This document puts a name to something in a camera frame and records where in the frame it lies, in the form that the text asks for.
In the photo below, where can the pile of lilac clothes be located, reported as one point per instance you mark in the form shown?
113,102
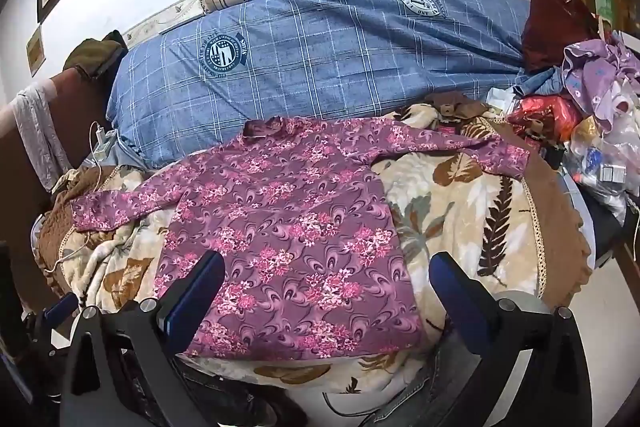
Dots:
590,72

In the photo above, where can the pale grey cloth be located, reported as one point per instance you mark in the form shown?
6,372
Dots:
40,132

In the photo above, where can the brown headboard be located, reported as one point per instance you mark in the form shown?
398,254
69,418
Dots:
80,107

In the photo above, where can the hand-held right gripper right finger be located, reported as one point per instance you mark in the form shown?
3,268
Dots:
460,294

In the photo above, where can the blue checked shirt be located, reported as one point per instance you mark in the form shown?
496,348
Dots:
325,57

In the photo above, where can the purple floral long-sleeved shirt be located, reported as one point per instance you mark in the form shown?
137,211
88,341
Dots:
300,232

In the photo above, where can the red plastic bag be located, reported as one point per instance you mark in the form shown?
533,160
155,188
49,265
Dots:
545,112

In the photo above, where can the small wall picture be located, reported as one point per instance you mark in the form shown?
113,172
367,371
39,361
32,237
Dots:
35,52

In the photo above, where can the white charger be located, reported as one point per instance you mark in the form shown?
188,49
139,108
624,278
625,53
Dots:
105,142

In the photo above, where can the clear plastic bags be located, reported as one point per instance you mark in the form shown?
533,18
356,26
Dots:
600,147

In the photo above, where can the beige leaf-print blanket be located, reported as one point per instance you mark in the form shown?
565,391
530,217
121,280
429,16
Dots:
450,207

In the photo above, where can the dark side table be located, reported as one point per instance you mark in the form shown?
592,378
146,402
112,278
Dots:
607,227

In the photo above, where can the blue denim cloth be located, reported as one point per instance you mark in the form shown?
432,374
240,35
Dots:
542,82

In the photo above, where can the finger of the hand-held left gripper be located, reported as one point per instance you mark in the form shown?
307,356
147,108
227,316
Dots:
59,307

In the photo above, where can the person's grey jeans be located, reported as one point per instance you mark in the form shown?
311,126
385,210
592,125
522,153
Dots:
440,387

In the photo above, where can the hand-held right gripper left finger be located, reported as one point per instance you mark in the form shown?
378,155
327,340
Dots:
196,294

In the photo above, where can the dark green cloth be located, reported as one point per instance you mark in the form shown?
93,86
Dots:
95,54

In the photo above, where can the dark red cloth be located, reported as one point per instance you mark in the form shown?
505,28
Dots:
555,27

